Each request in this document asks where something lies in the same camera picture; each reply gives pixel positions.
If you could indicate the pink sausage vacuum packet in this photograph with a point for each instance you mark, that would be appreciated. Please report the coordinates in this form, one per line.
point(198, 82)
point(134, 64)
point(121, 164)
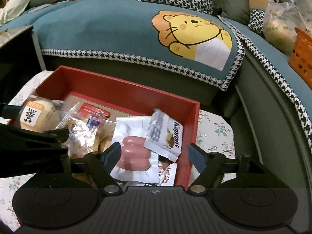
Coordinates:
point(134, 151)

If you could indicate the white red fruit packet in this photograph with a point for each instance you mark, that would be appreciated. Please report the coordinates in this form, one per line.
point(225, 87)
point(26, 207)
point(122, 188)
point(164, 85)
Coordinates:
point(169, 175)

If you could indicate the dark grey side table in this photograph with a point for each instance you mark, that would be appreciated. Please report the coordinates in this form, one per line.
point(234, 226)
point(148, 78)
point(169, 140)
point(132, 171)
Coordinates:
point(38, 53)

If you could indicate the clear plastic bag with food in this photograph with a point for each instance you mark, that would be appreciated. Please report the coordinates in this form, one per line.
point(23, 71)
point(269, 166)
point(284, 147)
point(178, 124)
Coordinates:
point(280, 29)

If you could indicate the red cardboard box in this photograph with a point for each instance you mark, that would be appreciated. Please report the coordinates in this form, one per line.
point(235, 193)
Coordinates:
point(121, 95)

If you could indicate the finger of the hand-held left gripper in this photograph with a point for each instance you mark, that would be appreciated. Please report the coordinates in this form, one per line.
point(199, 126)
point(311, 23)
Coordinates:
point(12, 111)
point(29, 139)

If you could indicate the teal bear print sofa cover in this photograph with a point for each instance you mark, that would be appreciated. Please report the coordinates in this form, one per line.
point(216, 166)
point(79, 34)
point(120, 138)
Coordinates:
point(97, 29)

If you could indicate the green sofa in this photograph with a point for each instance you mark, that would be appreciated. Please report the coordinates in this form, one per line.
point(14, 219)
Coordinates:
point(268, 117)

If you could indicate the clear white bun packet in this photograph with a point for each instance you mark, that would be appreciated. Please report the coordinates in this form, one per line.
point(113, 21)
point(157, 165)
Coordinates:
point(39, 114)

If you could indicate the orange plastic basket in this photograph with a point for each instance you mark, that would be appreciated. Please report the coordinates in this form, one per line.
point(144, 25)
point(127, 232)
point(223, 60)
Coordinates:
point(302, 53)

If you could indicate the white cloth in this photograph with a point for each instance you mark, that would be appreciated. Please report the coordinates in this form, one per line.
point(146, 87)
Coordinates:
point(14, 7)

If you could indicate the white grey cake packet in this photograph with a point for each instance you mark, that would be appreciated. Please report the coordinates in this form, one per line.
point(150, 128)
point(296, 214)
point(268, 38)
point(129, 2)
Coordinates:
point(163, 136)

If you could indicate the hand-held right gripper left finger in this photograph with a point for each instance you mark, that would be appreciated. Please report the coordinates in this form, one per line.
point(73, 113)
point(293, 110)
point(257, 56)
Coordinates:
point(113, 154)

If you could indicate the teal houndstooth-edged sofa cover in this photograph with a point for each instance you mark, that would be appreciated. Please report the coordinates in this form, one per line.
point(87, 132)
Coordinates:
point(275, 65)

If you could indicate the clear yellow pastry packet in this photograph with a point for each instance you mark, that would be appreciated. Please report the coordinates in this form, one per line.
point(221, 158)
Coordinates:
point(82, 131)

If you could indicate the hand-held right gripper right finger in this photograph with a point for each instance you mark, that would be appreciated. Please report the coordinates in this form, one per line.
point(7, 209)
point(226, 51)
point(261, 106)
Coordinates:
point(196, 157)

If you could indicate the small tan houndstooth pillow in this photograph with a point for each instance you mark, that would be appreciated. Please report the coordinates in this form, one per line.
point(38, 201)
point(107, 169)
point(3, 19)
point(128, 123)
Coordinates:
point(257, 14)

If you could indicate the red white snack packet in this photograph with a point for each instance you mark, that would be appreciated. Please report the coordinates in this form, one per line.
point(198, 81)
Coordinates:
point(95, 109)

